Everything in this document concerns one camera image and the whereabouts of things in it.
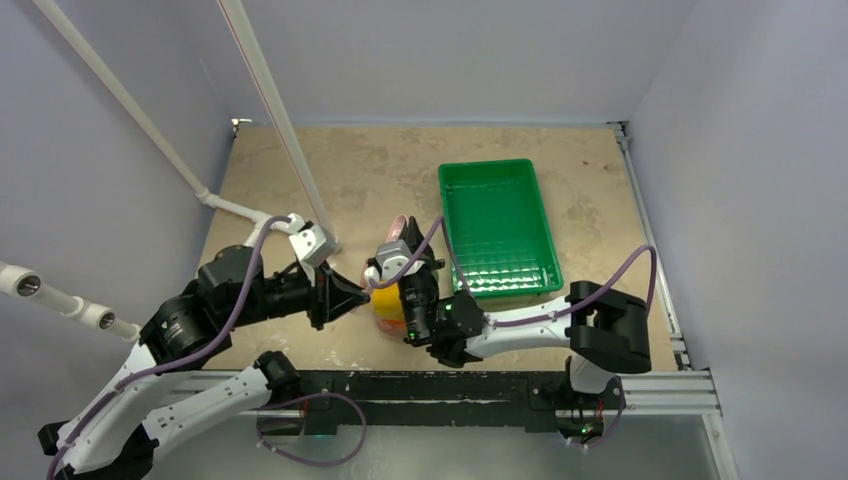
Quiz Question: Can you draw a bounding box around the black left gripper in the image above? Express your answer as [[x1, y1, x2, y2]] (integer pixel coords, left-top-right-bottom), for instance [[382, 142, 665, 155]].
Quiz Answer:
[[225, 257, 371, 330]]

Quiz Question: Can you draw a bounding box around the yellow toy bell pepper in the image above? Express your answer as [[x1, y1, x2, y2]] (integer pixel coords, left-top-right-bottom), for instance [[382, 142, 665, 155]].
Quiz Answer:
[[371, 284, 403, 320]]

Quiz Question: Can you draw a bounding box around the clear pink zip top bag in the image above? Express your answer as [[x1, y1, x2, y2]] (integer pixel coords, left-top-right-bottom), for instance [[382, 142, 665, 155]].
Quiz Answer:
[[361, 215, 414, 342]]

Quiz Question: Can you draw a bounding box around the orange green toy mango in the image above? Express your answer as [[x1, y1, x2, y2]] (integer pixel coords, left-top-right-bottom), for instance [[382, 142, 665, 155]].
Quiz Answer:
[[376, 318, 406, 338]]

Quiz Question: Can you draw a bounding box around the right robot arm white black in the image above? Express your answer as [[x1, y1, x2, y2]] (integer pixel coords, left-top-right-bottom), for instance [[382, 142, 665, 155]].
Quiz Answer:
[[381, 216, 656, 407]]

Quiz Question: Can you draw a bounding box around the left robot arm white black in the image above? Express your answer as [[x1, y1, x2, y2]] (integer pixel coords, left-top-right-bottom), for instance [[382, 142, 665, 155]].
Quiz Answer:
[[38, 245, 369, 479]]

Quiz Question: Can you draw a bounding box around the green plastic tray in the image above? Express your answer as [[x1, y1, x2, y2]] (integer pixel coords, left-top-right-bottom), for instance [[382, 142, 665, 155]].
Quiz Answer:
[[438, 159, 564, 299]]

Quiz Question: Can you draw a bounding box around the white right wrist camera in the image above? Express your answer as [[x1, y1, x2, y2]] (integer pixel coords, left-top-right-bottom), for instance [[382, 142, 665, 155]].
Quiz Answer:
[[363, 240, 425, 290]]

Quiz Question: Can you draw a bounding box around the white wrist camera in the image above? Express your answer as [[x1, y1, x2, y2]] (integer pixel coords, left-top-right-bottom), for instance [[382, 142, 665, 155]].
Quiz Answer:
[[363, 240, 425, 290], [284, 213, 340, 268]]

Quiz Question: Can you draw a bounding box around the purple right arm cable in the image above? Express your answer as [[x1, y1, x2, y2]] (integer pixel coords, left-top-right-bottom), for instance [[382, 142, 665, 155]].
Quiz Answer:
[[367, 215, 658, 329]]

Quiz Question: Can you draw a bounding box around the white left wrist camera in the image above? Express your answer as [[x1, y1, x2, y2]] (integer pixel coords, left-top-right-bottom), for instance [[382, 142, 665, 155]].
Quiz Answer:
[[284, 213, 340, 268]]

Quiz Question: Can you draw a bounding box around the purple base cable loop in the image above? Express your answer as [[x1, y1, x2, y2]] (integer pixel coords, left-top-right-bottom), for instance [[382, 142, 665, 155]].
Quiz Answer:
[[255, 390, 368, 468]]

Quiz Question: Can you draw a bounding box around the white pvc pipe frame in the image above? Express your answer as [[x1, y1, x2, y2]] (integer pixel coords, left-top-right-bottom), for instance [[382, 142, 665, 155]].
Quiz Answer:
[[1, 1, 329, 343]]

